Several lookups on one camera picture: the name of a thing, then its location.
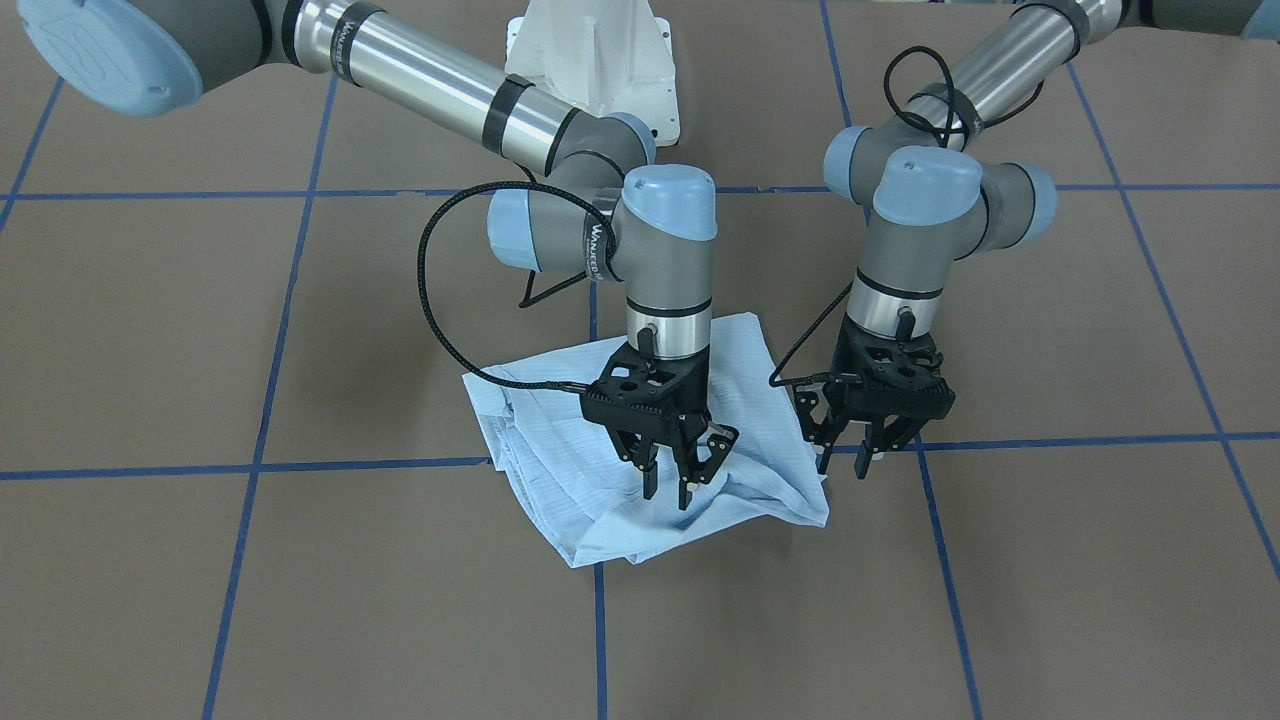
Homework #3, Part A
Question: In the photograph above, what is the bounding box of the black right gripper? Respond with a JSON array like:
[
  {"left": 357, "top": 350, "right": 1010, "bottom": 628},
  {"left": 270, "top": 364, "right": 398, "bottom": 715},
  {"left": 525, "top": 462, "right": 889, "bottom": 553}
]
[{"left": 580, "top": 342, "right": 739, "bottom": 511}]

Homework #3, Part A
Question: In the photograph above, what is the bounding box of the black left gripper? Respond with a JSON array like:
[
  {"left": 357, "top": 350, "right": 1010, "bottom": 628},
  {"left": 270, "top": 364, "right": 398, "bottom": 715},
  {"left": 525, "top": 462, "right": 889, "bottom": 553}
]
[{"left": 795, "top": 315, "right": 956, "bottom": 480}]

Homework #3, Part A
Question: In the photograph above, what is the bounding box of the light blue button shirt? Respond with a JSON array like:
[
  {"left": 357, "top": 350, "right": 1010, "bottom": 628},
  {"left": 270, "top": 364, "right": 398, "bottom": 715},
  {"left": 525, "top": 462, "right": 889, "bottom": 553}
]
[{"left": 462, "top": 313, "right": 829, "bottom": 568}]

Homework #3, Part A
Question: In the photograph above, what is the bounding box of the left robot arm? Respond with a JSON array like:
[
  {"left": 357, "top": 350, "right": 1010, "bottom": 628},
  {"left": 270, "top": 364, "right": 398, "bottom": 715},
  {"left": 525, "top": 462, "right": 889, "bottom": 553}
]
[{"left": 792, "top": 1, "right": 1277, "bottom": 478}]

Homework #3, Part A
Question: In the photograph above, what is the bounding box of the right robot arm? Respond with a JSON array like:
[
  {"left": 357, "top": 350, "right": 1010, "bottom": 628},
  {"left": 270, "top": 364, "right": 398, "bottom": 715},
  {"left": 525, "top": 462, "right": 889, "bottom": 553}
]
[{"left": 17, "top": 1, "right": 739, "bottom": 509}]

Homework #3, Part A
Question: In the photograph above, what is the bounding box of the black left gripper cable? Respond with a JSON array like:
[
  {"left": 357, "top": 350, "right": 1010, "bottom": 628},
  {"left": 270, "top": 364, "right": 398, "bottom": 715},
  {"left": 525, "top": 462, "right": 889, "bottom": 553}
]
[{"left": 768, "top": 45, "right": 1046, "bottom": 389}]

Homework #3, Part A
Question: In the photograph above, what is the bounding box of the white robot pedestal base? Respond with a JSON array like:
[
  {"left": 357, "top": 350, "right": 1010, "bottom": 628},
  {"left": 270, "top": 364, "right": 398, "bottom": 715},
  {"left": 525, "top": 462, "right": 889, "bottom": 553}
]
[{"left": 506, "top": 1, "right": 682, "bottom": 147}]

